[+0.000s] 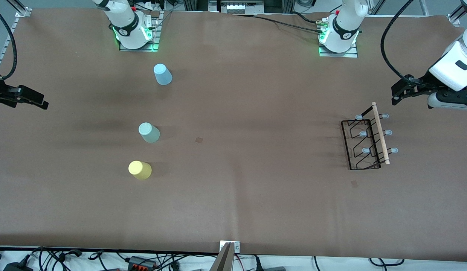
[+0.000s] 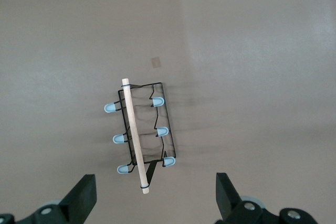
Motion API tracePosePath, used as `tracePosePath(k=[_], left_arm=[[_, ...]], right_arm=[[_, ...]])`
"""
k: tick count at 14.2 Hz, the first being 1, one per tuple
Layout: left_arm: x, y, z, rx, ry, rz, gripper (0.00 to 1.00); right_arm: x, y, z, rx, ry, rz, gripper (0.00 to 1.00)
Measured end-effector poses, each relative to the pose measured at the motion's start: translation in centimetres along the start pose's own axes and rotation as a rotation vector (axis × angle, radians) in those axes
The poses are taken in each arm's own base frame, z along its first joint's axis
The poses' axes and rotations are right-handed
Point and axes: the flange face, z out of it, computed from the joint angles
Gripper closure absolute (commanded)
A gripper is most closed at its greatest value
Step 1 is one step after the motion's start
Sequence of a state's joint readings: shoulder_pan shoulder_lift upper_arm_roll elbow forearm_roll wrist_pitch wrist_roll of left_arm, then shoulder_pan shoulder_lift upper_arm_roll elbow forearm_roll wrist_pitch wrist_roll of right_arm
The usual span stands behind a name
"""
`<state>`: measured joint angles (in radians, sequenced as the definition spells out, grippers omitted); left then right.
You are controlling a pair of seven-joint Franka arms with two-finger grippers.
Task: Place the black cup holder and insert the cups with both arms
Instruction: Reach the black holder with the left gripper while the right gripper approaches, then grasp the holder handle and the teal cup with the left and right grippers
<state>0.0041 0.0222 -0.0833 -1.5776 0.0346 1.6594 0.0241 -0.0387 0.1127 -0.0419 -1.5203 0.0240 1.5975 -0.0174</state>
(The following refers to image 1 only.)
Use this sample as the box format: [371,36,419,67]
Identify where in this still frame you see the black wire cup holder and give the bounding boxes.
[341,102,399,171]

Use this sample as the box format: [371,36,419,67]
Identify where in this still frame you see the mint green plastic cup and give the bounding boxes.
[138,122,160,143]

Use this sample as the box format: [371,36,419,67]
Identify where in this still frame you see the yellow plastic cup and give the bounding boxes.
[128,160,152,180]

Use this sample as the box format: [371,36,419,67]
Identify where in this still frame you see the light blue plastic cup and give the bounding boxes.
[153,63,173,86]

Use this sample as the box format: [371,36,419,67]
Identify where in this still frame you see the perforated metal strip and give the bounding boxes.
[0,13,23,81]

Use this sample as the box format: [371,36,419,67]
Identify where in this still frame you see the black power adapter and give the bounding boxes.
[3,261,34,271]

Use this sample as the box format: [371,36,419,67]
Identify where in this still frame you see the brown table mat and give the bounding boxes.
[0,8,467,262]

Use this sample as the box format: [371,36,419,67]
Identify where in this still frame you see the grey control box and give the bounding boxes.
[209,0,265,15]

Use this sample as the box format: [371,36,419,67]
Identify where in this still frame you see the orange black connector block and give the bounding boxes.
[127,256,158,271]

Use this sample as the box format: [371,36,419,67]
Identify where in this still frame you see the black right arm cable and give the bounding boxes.
[0,0,18,81]

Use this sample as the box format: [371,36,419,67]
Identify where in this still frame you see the aluminium frame profile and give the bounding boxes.
[447,0,467,26]
[7,0,32,18]

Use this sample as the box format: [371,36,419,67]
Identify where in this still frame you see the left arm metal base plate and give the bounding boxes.
[319,44,359,58]

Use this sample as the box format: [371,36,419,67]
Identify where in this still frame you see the short black table cable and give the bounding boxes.
[292,11,325,26]

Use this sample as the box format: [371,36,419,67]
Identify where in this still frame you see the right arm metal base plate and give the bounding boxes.
[119,11,161,52]

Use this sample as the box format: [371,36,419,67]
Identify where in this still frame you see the long black table cable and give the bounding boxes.
[233,14,326,35]

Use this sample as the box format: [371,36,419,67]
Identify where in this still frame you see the black looped floor cable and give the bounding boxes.
[369,257,406,268]

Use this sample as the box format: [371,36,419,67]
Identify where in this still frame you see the grey metal post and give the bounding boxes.
[210,242,236,271]

